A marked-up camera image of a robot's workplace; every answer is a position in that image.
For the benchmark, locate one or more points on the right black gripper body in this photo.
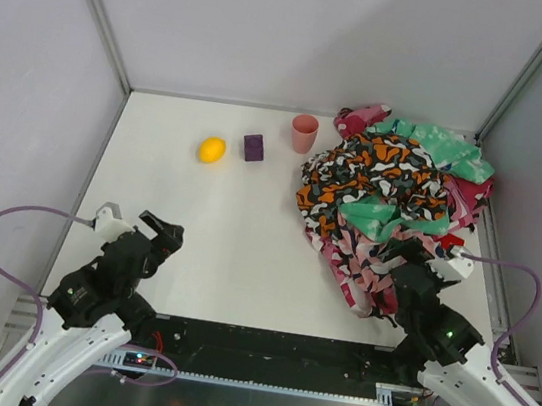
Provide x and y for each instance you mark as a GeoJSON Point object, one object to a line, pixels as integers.
{"type": "Point", "coordinates": [409, 274]}

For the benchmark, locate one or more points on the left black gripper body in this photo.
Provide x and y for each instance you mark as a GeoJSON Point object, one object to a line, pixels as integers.
{"type": "Point", "coordinates": [148, 244]}

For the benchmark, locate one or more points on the red cloth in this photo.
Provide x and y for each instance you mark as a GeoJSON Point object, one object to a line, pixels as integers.
{"type": "Point", "coordinates": [451, 241]}

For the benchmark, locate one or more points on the orange black camouflage cloth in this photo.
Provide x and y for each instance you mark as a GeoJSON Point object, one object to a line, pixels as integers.
{"type": "Point", "coordinates": [376, 183]}

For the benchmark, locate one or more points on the mint green cloth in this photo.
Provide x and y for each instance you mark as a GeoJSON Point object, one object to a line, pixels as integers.
{"type": "Point", "coordinates": [376, 219]}

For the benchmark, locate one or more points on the light pink camouflage cloth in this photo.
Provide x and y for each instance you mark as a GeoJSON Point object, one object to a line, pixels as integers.
{"type": "Point", "coordinates": [359, 269]}

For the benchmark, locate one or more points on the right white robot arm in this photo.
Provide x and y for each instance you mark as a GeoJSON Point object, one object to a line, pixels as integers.
{"type": "Point", "coordinates": [441, 347]}

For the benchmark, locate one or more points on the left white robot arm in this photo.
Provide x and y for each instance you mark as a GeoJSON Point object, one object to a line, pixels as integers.
{"type": "Point", "coordinates": [93, 311]}

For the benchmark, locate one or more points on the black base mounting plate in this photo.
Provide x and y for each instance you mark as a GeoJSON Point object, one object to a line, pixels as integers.
{"type": "Point", "coordinates": [275, 358]}

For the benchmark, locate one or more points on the yellow lemon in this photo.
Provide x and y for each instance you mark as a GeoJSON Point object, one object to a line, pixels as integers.
{"type": "Point", "coordinates": [212, 150]}

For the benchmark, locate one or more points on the purple cube block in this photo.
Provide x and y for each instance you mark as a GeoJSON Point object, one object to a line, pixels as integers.
{"type": "Point", "coordinates": [253, 148]}

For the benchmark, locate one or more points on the pink plastic cup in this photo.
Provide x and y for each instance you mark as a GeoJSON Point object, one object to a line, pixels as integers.
{"type": "Point", "coordinates": [304, 132]}

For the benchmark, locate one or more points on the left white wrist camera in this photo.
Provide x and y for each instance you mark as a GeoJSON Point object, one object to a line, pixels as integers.
{"type": "Point", "coordinates": [109, 224]}

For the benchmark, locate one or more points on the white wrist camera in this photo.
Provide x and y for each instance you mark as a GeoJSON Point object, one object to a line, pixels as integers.
{"type": "Point", "coordinates": [109, 224]}
{"type": "Point", "coordinates": [454, 268]}

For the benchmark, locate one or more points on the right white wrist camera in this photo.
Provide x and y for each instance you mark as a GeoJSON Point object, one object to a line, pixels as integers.
{"type": "Point", "coordinates": [454, 268]}

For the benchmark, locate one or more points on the grey cable duct rail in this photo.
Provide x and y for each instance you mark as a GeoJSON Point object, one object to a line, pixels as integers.
{"type": "Point", "coordinates": [137, 362]}

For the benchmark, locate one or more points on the right aluminium frame post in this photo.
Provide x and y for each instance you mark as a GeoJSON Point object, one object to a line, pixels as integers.
{"type": "Point", "coordinates": [522, 79]}

